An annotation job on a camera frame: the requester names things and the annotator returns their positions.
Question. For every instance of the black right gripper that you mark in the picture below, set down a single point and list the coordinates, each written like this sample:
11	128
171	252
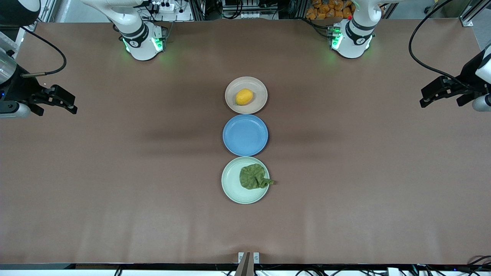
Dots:
15	90

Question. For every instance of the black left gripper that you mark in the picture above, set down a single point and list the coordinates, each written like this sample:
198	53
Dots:
468	73

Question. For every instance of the yellow lemon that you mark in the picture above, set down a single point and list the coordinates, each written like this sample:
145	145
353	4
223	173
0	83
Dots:
244	96

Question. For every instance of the green lettuce leaf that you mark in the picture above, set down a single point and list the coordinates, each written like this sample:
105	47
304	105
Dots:
251	177

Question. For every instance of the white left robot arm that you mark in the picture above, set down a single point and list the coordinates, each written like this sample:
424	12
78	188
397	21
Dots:
353	40

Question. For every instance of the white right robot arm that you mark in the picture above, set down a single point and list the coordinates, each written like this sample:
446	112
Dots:
142	43

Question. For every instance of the white power strip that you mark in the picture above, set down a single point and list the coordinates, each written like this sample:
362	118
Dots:
165	6

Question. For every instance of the bag of orange snacks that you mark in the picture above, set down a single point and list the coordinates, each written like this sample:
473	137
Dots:
326	9

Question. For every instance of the beige round plate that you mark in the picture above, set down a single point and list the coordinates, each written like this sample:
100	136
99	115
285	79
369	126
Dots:
257	86

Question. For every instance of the blue round plate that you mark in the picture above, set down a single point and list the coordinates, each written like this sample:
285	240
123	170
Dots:
245	135

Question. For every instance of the pale green round plate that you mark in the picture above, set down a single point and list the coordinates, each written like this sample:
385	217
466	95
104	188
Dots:
232	184

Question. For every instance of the aluminium equipment rack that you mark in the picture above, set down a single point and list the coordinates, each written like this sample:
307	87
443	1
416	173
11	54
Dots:
245	7

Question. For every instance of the aluminium frame rail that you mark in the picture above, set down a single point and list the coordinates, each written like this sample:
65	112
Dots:
471	15

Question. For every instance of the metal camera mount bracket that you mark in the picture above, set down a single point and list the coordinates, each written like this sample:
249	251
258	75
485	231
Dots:
248	262

